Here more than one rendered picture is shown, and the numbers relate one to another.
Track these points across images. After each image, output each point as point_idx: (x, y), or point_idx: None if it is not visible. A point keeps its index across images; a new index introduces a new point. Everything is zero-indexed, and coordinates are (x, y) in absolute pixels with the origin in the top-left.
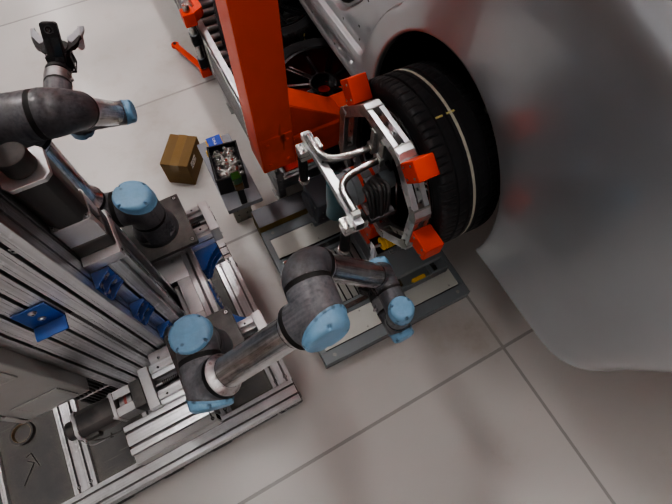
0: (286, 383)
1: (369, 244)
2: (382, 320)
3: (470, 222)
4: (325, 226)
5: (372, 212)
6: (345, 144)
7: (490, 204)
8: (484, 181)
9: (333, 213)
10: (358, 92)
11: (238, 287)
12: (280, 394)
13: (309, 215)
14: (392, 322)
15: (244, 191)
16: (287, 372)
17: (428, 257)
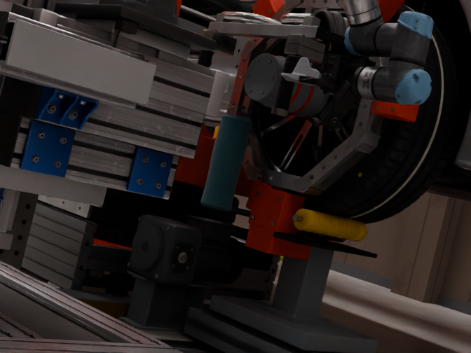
0: (160, 346)
1: (254, 311)
2: (383, 75)
3: (441, 108)
4: (154, 332)
5: (333, 24)
6: (240, 105)
7: (458, 94)
8: (446, 54)
9: (219, 185)
10: (277, 6)
11: (28, 279)
12: (152, 349)
13: (123, 318)
14: (408, 34)
15: None
16: (157, 340)
17: (404, 115)
